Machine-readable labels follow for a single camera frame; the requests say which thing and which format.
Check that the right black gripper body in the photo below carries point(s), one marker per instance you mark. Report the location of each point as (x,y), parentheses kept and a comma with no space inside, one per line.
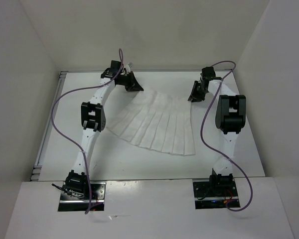
(203,89)

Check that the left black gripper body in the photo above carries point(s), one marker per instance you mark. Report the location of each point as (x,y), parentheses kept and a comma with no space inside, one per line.
(123,79)

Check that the white pleated skirt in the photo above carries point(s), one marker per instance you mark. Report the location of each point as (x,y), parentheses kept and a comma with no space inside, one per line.
(157,122)

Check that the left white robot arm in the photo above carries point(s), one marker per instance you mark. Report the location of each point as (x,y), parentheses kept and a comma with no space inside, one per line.
(93,121)

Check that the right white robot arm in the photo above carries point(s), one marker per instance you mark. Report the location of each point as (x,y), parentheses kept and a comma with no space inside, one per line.
(230,118)

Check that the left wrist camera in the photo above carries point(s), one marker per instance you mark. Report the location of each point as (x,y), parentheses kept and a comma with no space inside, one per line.
(128,66)

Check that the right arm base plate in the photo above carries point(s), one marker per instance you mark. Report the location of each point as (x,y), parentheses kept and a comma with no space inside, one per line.
(212,197)

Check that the aluminium table edge rail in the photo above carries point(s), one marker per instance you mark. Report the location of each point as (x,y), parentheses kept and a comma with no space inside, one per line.
(35,173)

